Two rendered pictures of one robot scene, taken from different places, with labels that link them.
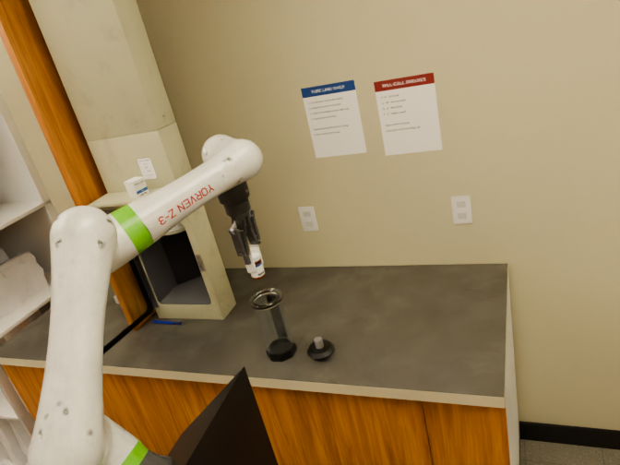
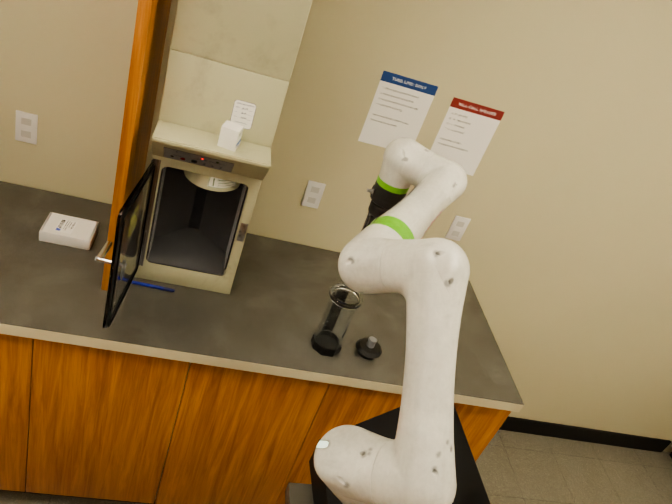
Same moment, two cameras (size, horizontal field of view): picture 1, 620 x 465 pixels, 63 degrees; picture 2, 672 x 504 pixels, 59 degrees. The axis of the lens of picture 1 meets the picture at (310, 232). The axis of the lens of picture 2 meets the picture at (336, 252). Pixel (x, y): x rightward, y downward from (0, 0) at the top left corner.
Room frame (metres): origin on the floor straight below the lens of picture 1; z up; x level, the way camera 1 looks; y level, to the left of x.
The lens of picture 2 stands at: (0.38, 1.28, 2.25)
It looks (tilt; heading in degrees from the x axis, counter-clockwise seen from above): 32 degrees down; 317
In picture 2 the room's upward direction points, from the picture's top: 21 degrees clockwise
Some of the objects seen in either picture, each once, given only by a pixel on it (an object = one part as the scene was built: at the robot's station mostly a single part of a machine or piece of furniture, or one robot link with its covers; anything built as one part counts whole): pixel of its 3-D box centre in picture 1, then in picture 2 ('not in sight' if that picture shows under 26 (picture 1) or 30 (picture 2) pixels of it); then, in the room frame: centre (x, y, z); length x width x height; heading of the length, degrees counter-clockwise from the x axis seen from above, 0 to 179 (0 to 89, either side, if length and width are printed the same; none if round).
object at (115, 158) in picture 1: (176, 220); (207, 169); (1.91, 0.50, 1.33); 0.32 x 0.25 x 0.77; 64
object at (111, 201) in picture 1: (136, 208); (211, 158); (1.75, 0.58, 1.46); 0.32 x 0.11 x 0.10; 64
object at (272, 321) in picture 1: (273, 324); (336, 319); (1.43, 0.19, 1.06); 0.11 x 0.11 x 0.21
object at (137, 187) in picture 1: (137, 187); (230, 135); (1.73, 0.55, 1.54); 0.05 x 0.05 x 0.06; 51
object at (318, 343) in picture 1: (319, 347); (369, 346); (1.37, 0.06, 0.97); 0.09 x 0.09 x 0.07
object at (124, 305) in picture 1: (108, 290); (129, 244); (1.72, 0.78, 1.19); 0.30 x 0.01 x 0.40; 147
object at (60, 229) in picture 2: not in sight; (69, 231); (2.11, 0.85, 0.96); 0.16 x 0.12 x 0.04; 64
